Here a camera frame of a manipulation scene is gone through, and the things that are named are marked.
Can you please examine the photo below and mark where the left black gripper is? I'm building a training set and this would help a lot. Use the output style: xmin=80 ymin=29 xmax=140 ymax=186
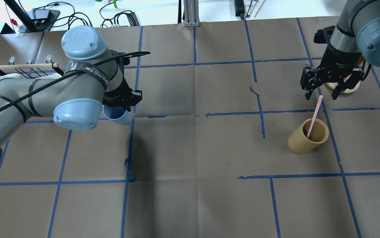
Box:
xmin=102 ymin=50 xmax=143 ymax=112

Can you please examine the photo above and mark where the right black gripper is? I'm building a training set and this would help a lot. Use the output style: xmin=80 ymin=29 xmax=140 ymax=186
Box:
xmin=301 ymin=26 xmax=371 ymax=100

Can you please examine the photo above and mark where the light blue plastic cup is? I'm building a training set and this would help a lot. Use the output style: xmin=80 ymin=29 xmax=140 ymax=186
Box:
xmin=102 ymin=105 xmax=133 ymax=126

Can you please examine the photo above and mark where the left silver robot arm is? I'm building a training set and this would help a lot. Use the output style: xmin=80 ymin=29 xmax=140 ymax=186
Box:
xmin=0 ymin=26 xmax=149 ymax=162

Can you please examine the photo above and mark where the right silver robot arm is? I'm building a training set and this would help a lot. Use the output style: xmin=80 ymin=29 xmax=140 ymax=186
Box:
xmin=300 ymin=0 xmax=380 ymax=100

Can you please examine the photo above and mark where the bamboo chopstick holder cup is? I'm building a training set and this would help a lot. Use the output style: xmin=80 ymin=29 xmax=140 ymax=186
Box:
xmin=287 ymin=118 xmax=329 ymax=155

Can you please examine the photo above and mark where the wooden mug tree stand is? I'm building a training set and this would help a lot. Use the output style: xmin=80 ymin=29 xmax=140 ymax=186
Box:
xmin=326 ymin=81 xmax=360 ymax=94

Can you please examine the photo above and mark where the green spray clamp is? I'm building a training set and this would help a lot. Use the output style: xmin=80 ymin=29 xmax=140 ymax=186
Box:
xmin=95 ymin=0 xmax=118 ymax=9

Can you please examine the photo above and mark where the black monitor stand base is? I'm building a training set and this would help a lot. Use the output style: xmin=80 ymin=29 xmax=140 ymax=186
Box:
xmin=19 ymin=9 xmax=60 ymax=33

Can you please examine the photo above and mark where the black power adapter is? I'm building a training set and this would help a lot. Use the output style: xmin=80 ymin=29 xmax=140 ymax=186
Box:
xmin=233 ymin=0 xmax=246 ymax=19

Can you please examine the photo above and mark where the black wire cup rack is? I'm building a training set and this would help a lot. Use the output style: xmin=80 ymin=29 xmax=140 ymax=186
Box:
xmin=0 ymin=55 xmax=64 ymax=78

